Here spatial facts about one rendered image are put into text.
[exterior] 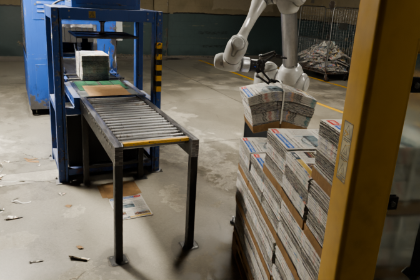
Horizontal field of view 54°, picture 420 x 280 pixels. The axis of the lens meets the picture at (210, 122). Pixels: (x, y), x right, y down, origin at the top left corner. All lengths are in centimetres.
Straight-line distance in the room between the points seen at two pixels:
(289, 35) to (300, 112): 55
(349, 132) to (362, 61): 15
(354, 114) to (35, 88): 550
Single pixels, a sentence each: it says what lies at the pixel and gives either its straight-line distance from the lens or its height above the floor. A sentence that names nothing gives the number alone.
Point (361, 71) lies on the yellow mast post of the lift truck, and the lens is 85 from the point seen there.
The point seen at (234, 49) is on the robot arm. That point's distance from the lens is 225.
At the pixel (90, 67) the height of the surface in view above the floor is 93.
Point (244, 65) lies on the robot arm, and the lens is 243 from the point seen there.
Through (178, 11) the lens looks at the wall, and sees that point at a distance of 1193.
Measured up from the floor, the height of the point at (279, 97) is 116.
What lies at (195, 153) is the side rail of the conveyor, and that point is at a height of 70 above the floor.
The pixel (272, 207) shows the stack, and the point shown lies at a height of 72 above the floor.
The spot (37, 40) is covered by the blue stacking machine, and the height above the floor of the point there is 103.
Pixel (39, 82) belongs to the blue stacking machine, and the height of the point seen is 48.
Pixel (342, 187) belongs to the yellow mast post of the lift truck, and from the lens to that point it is 92.
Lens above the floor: 166
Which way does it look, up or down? 16 degrees down
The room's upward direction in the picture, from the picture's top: 3 degrees clockwise
